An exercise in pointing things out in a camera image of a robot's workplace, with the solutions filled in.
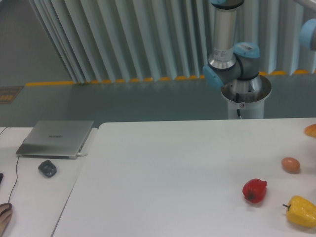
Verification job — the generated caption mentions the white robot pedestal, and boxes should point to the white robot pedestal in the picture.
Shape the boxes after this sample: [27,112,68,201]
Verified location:
[221,75,272,119]

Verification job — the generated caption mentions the folded white partition screen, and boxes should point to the folded white partition screen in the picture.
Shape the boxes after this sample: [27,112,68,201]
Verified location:
[30,0,316,83]

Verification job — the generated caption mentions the yellow bell pepper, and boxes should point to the yellow bell pepper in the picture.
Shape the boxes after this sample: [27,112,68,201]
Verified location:
[282,196,316,228]

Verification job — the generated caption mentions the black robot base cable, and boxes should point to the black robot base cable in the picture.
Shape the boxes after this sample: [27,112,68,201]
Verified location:
[235,92,243,120]

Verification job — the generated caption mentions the black computer mouse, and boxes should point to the black computer mouse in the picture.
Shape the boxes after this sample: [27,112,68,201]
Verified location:
[5,203,13,217]

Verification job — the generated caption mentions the brown egg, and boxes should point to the brown egg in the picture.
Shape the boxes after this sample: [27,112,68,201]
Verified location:
[281,157,300,173]

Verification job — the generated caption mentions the black mouse cable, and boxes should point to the black mouse cable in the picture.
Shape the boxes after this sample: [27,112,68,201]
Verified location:
[0,126,20,204]

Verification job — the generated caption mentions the orange triangular bread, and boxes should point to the orange triangular bread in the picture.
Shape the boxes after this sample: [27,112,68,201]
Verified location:
[304,124,316,138]

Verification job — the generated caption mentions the person's hand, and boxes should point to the person's hand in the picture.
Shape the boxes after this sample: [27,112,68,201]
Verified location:
[0,203,12,236]

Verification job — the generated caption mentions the white usb plug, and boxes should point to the white usb plug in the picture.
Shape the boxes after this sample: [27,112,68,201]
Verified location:
[77,153,87,157]

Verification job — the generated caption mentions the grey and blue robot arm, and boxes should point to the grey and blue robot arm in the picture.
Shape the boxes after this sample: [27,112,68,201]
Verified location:
[203,0,316,87]

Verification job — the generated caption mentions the red bell pepper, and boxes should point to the red bell pepper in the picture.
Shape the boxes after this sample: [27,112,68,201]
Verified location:
[242,178,267,203]

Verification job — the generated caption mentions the silver closed laptop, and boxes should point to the silver closed laptop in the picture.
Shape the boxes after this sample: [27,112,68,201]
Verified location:
[16,120,93,159]

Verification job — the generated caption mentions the small dark grey dish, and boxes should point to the small dark grey dish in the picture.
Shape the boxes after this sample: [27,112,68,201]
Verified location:
[38,160,57,178]

